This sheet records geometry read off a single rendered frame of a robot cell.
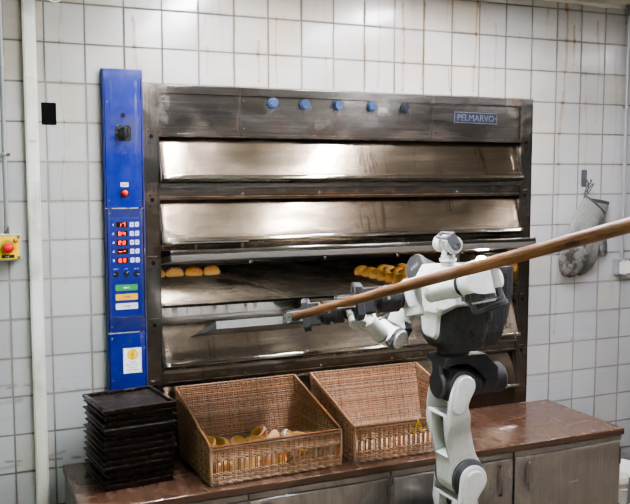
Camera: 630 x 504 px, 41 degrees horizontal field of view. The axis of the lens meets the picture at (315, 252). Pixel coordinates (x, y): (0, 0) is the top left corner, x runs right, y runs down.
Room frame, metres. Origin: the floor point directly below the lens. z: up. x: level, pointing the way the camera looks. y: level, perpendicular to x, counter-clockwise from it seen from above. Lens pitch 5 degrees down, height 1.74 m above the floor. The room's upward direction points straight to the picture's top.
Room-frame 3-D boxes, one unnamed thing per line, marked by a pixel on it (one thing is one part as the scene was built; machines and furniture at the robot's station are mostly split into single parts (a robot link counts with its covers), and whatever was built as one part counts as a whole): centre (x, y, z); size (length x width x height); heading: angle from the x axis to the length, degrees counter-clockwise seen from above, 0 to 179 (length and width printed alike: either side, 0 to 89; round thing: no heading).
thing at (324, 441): (3.38, 0.24, 0.72); 0.56 x 0.49 x 0.28; 115
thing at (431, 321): (3.06, -0.54, 1.27); 0.34 x 0.30 x 0.36; 20
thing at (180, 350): (3.86, -0.19, 1.02); 1.79 x 0.11 x 0.19; 114
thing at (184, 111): (3.88, -0.18, 1.99); 1.80 x 0.08 x 0.21; 114
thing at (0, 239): (3.22, 1.17, 1.46); 0.10 x 0.07 x 0.10; 114
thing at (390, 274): (4.49, -0.54, 1.21); 0.61 x 0.48 x 0.06; 24
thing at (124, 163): (4.29, 1.15, 1.07); 1.93 x 0.16 x 2.15; 24
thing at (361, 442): (3.62, -0.32, 0.72); 0.56 x 0.49 x 0.28; 113
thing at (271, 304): (3.88, -0.18, 1.16); 1.80 x 0.06 x 0.04; 114
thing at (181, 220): (3.86, -0.19, 1.54); 1.79 x 0.11 x 0.19; 114
